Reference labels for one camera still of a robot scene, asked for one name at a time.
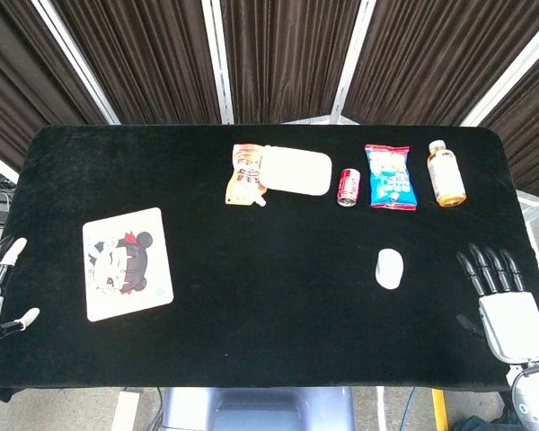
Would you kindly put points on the white computer mouse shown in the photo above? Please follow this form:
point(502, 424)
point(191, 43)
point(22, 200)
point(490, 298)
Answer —
point(390, 269)

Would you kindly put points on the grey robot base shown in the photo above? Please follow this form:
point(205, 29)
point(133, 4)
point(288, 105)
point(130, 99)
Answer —
point(256, 410)

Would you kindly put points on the black table cloth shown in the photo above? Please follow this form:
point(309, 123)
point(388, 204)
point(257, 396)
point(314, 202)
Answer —
point(269, 314)

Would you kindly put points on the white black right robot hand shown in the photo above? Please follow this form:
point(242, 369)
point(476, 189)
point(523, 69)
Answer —
point(514, 323)

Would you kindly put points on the yellow tea bottle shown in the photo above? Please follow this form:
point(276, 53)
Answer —
point(447, 175)

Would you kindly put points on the red soda can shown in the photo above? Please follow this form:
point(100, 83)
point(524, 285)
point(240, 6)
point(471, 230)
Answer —
point(349, 188)

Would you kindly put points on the brown curtain panel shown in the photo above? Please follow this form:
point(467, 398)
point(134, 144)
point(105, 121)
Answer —
point(287, 58)
point(435, 58)
point(148, 58)
point(13, 90)
point(530, 125)

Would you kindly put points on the white blue right robot arm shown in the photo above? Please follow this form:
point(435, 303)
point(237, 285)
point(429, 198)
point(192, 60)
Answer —
point(536, 397)

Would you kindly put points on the white plastic lunch box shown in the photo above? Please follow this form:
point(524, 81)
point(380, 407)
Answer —
point(296, 170)

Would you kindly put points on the blue red snack bag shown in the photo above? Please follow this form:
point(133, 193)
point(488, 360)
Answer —
point(391, 179)

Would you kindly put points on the white cartoon mouse pad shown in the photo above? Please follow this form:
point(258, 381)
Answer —
point(126, 265)

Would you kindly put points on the white frame post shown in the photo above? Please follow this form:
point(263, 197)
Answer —
point(74, 63)
point(507, 76)
point(351, 58)
point(218, 63)

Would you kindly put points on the orange white drink pouch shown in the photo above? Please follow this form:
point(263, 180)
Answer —
point(243, 177)

